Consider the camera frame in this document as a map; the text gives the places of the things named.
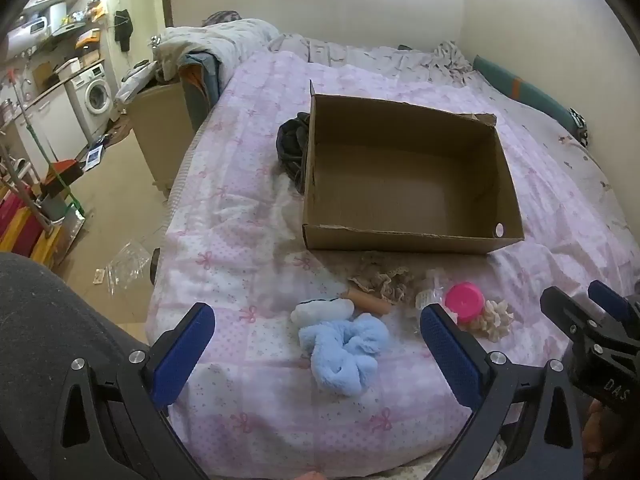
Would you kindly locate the white washing machine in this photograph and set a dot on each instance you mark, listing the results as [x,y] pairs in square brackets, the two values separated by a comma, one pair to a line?
[97,95]

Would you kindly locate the cream scrunchie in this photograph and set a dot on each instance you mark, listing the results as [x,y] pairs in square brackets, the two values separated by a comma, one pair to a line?
[495,321]

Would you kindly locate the pink plastic cup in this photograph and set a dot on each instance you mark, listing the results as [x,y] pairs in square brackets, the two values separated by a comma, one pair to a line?
[465,302]

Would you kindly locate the light blue fluffy scrunchie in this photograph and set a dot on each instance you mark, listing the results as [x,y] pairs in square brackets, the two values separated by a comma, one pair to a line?
[340,350]

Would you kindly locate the grey crumpled duvet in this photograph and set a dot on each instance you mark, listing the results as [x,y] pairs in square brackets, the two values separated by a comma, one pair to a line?
[225,37]

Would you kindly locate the brown cardboard box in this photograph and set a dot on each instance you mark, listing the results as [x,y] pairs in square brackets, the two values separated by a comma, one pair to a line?
[400,170]

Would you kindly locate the red and yellow boxes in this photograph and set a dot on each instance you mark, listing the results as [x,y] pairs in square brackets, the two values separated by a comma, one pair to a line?
[20,225]

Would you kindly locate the striped crumpled cloth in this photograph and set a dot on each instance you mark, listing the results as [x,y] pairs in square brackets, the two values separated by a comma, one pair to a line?
[452,57]

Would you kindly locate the white kitchen counter cabinet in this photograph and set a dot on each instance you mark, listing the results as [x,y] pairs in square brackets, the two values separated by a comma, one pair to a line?
[50,120]

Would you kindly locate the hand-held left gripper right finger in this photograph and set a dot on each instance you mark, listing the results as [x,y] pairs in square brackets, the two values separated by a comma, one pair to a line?
[450,360]

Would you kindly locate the black hanging garment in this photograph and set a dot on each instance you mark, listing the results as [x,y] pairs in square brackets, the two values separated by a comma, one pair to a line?
[123,27]

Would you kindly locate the beige cabinet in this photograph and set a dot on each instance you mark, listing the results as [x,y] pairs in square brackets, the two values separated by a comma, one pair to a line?
[160,135]

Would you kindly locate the white patterned bed sheet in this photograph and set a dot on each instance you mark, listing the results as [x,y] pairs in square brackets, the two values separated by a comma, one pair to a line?
[550,135]

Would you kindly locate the clear plastic bag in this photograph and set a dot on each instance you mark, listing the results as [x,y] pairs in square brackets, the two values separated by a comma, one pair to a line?
[127,265]

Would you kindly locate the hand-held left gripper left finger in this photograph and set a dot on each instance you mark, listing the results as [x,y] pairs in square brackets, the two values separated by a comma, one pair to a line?
[185,355]

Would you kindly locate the blue and orange bag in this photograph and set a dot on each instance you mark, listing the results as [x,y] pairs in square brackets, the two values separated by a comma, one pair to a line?
[200,80]

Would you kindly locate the beige lace cloth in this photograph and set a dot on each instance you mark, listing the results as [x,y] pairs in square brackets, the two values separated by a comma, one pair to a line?
[385,277]

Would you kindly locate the teal pillow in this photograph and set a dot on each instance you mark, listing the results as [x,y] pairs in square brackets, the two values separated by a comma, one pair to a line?
[525,92]

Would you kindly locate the person's right hand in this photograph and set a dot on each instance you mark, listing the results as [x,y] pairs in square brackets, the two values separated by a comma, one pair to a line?
[600,427]

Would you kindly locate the pink bow-print blanket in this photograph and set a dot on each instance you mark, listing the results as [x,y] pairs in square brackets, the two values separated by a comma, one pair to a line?
[250,210]

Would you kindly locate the dark crumpled cloth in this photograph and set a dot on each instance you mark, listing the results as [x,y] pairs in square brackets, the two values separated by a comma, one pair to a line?
[291,145]

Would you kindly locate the clear plastic bottle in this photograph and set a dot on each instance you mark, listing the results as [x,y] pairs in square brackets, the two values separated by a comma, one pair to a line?
[430,292]

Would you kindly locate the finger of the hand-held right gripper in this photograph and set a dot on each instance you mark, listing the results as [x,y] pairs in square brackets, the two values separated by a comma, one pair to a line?
[607,300]
[562,310]

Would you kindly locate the orange box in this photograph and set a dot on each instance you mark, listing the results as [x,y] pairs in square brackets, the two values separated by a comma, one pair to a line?
[62,175]

